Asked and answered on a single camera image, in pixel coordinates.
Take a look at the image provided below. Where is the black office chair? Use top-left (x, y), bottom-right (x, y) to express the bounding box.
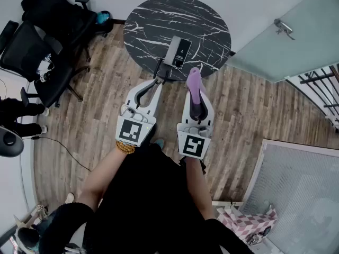
top-left (0, 20), bottom-right (92, 108)
top-left (20, 0), bottom-right (114, 63)

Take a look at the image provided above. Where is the metal door handle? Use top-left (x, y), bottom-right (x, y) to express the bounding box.
top-left (274, 18), bottom-right (296, 41)

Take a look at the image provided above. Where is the person's left forearm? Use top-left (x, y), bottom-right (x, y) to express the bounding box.
top-left (76, 144), bottom-right (136, 214)

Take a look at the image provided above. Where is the black floor cable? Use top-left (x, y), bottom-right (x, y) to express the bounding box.
top-left (31, 135), bottom-right (92, 172)

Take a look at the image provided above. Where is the white black device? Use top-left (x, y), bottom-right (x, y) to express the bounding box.
top-left (37, 53), bottom-right (55, 83)

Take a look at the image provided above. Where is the black rectangular device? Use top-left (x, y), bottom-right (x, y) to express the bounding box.
top-left (163, 35), bottom-right (193, 70)

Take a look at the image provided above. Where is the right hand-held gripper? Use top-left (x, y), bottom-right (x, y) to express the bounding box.
top-left (176, 91), bottom-right (215, 159)

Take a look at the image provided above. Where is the teal round object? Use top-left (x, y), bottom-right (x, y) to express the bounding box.
top-left (96, 11), bottom-right (111, 25)

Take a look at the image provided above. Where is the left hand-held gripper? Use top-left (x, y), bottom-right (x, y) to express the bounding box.
top-left (115, 78), bottom-right (163, 148)

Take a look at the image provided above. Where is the person's right forearm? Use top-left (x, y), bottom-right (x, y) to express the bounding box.
top-left (185, 156), bottom-right (216, 222)

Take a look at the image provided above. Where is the grey black machine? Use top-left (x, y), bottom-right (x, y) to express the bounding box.
top-left (0, 125), bottom-right (24, 158)

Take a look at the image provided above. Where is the white-framed frosted glass panel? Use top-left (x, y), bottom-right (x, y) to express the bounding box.
top-left (242, 139), bottom-right (339, 254)

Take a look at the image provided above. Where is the pink checkered bag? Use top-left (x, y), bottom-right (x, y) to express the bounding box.
top-left (217, 205), bottom-right (279, 246)

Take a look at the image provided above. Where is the black railing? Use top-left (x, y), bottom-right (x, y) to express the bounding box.
top-left (286, 63), bottom-right (339, 126)

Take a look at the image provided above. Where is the frosted glass door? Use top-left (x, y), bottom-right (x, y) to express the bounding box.
top-left (225, 0), bottom-right (339, 83)

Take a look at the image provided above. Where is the brown bead bracelet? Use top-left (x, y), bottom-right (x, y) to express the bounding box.
top-left (115, 140), bottom-right (136, 155)

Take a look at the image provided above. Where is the purple cloth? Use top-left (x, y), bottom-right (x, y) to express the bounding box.
top-left (186, 67), bottom-right (208, 116)

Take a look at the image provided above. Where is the person's black clothing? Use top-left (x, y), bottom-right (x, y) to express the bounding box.
top-left (39, 143), bottom-right (255, 254)

